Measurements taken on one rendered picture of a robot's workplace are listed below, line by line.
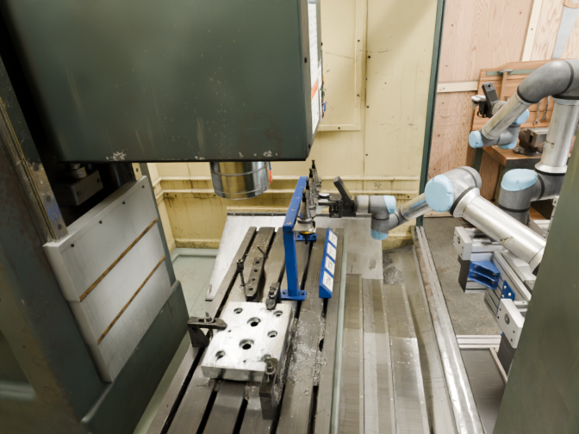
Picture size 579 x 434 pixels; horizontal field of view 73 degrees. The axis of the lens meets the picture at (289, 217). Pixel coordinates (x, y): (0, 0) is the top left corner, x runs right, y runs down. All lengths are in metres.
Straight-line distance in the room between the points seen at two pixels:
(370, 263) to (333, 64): 0.99
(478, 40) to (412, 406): 2.95
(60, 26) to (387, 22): 1.36
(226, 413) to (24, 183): 0.80
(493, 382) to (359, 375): 0.98
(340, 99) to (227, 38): 1.19
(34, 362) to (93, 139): 0.62
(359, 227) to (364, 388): 0.97
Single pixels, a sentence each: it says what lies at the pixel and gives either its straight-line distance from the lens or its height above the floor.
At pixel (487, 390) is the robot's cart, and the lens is 2.28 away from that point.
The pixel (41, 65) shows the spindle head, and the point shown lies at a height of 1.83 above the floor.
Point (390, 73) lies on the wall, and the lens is 1.99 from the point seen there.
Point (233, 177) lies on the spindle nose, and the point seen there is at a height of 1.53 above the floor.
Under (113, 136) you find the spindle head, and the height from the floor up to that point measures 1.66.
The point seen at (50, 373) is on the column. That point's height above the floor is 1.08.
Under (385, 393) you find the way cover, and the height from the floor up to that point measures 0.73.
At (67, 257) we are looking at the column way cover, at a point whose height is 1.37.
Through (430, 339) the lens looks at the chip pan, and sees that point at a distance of 1.77.
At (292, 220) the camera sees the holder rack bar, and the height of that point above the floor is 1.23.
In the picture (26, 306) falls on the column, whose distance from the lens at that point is 1.16.
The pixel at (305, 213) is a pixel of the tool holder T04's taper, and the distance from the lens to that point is 1.41.
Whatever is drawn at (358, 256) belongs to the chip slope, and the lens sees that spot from 2.07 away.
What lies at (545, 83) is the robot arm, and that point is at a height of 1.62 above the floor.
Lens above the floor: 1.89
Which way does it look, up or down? 28 degrees down
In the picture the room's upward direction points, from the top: 4 degrees counter-clockwise
